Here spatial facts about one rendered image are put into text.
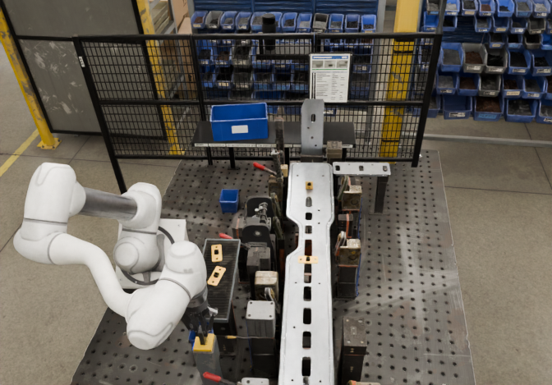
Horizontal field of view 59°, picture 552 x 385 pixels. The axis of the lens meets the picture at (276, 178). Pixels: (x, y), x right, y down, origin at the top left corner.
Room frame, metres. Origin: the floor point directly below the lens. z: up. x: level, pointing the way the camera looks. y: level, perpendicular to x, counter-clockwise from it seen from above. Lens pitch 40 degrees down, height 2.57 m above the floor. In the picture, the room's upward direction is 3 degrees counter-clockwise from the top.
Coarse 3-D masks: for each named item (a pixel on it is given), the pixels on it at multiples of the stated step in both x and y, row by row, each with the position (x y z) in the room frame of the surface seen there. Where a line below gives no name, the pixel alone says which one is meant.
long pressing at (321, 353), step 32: (288, 192) 1.78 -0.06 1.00; (320, 192) 1.77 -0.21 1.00; (320, 224) 1.56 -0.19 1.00; (288, 256) 1.37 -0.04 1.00; (320, 256) 1.37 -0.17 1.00; (288, 288) 1.21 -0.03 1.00; (320, 288) 1.20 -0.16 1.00; (288, 320) 1.06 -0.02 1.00; (320, 320) 1.06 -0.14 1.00; (288, 352) 0.93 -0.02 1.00; (320, 352) 0.93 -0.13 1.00; (288, 384) 0.82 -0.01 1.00; (320, 384) 0.81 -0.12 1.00
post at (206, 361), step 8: (216, 344) 0.91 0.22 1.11; (200, 352) 0.86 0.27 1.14; (208, 352) 0.86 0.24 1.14; (216, 352) 0.89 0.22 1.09; (200, 360) 0.86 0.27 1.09; (208, 360) 0.86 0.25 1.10; (216, 360) 0.87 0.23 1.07; (200, 368) 0.86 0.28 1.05; (208, 368) 0.86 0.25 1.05; (216, 368) 0.86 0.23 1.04; (200, 376) 0.87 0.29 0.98; (208, 384) 0.87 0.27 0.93; (216, 384) 0.86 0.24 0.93
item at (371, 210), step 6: (384, 168) 1.95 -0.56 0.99; (378, 180) 1.92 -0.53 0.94; (384, 180) 1.91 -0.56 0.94; (378, 186) 1.92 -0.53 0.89; (384, 186) 1.91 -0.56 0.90; (378, 192) 1.92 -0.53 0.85; (384, 192) 1.91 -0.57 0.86; (378, 198) 1.92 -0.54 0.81; (378, 204) 1.92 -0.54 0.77; (372, 210) 1.94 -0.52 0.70; (378, 210) 1.92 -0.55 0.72; (384, 210) 1.93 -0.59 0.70
